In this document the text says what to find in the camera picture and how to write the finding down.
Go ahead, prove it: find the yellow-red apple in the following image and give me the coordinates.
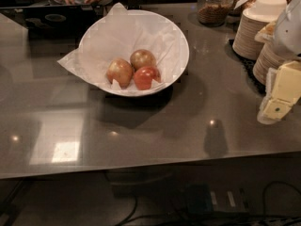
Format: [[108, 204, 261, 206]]
[[130, 49, 156, 71], [106, 58, 134, 88]]

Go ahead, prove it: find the red apple front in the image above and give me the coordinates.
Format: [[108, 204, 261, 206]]
[[134, 66, 161, 90]]

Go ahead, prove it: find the black cable under table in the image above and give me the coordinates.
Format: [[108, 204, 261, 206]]
[[114, 193, 139, 226]]

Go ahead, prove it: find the black power adapter box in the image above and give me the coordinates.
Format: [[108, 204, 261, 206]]
[[184, 185, 249, 216]]

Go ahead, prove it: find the black laptop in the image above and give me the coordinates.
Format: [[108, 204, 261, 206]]
[[0, 5, 103, 38]]

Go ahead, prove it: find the black mat under plates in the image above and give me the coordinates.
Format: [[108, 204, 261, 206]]
[[231, 49, 266, 96]]

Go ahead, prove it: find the stack of paper plates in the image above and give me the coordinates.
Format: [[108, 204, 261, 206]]
[[232, 8, 277, 60]]

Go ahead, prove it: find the white paper liner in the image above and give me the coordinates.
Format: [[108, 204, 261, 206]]
[[57, 2, 182, 96]]

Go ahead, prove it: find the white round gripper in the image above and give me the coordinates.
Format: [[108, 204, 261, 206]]
[[255, 0, 301, 124]]

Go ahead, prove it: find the white bowl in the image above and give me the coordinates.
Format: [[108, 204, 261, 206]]
[[78, 9, 190, 98]]

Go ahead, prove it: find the yellow-red apple back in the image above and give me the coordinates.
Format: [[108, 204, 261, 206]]
[[130, 49, 156, 71]]

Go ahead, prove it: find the glass jar with nuts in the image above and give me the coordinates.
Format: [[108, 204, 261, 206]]
[[197, 0, 233, 26]]

